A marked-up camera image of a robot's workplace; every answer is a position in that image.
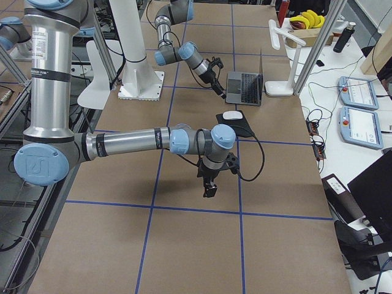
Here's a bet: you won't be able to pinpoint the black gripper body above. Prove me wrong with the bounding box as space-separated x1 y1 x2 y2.
200 56 223 89
197 153 238 184

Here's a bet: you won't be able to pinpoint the grey laptop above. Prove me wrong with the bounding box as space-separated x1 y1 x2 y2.
225 53 263 107

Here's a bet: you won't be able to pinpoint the white computer mouse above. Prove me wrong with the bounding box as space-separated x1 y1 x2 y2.
222 110 243 121

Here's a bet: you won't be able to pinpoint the dark mouse pad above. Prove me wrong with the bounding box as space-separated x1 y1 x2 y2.
216 111 254 138

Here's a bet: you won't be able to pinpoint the white desk lamp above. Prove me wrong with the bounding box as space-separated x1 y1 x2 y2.
264 19 306 97

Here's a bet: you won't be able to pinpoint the red cylinder bottle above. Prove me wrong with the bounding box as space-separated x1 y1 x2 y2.
277 0 290 27

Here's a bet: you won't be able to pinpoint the yellow bananas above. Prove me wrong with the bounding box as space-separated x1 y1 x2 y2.
289 10 325 29

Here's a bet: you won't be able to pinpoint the near teach pendant tablet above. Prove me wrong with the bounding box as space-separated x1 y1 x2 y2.
339 106 383 150

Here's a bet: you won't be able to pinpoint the teach pendant tablet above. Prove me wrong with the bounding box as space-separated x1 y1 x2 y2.
337 76 379 110
339 106 383 150

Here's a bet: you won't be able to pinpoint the far teach pendant tablet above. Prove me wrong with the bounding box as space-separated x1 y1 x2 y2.
337 76 379 110

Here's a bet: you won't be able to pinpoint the black water bottle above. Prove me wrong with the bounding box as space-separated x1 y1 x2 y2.
333 22 356 53

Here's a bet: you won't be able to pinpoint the black monitor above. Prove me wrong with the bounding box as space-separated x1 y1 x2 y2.
348 151 391 241

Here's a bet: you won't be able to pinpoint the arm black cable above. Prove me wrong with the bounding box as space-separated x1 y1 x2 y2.
146 0 215 91
176 124 266 182

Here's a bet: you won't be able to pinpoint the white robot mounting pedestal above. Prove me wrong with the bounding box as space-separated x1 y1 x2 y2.
110 0 164 101

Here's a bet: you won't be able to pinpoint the aluminium frame post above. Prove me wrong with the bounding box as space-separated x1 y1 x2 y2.
293 0 347 96

